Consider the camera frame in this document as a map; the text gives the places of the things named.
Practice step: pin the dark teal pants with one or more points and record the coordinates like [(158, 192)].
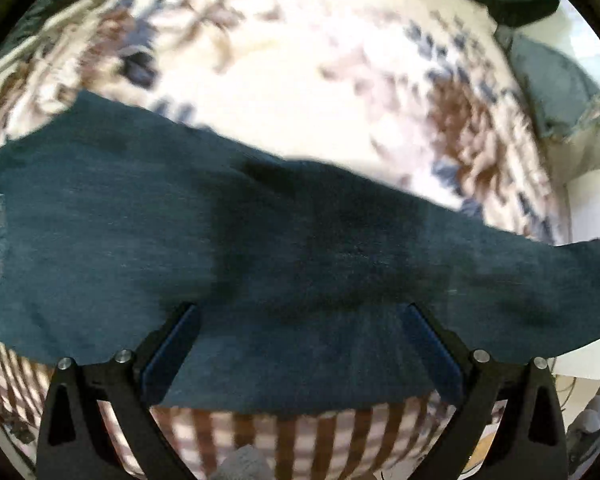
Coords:
[(260, 240)]

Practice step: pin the grey frayed denim cloth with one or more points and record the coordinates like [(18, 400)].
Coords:
[(555, 90)]

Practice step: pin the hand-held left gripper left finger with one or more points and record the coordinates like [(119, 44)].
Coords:
[(172, 347)]

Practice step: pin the floral printed blanket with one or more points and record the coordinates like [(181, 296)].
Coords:
[(300, 70)]

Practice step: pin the white beaded object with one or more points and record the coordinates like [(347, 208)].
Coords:
[(597, 410)]

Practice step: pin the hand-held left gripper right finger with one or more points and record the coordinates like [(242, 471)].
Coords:
[(432, 347)]

